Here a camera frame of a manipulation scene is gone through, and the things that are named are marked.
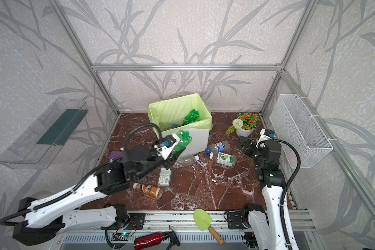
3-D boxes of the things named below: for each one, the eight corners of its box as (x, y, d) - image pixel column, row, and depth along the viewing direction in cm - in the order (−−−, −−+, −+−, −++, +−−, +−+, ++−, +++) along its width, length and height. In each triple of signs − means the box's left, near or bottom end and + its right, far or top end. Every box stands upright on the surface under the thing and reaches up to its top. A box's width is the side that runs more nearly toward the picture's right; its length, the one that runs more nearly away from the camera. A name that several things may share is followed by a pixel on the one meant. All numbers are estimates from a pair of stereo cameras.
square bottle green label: (215, 163, 96) (216, 160, 92) (217, 155, 99) (217, 151, 96) (234, 167, 94) (236, 164, 91) (235, 158, 98) (236, 155, 94)
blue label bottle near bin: (208, 157, 97) (208, 153, 94) (204, 150, 101) (205, 146, 97) (230, 149, 101) (231, 146, 98) (226, 142, 104) (227, 139, 101)
